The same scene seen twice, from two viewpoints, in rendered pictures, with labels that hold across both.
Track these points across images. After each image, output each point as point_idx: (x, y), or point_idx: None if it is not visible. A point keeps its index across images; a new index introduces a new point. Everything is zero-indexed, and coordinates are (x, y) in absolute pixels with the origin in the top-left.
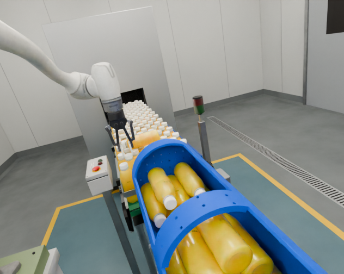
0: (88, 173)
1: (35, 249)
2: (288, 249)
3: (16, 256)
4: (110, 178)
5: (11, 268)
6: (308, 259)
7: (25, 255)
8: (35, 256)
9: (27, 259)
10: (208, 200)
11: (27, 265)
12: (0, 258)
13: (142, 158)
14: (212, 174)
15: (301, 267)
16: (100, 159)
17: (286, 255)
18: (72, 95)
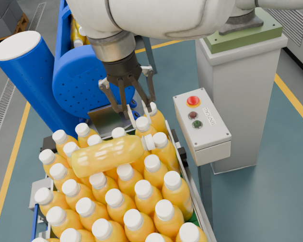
0: (203, 95)
1: (216, 42)
2: (64, 2)
3: (231, 37)
4: (177, 114)
5: (221, 27)
6: (61, 3)
7: (222, 38)
8: (211, 38)
9: (217, 37)
10: None
11: (214, 35)
12: (245, 35)
13: None
14: (61, 29)
15: (63, 28)
16: (195, 121)
17: (64, 34)
18: None
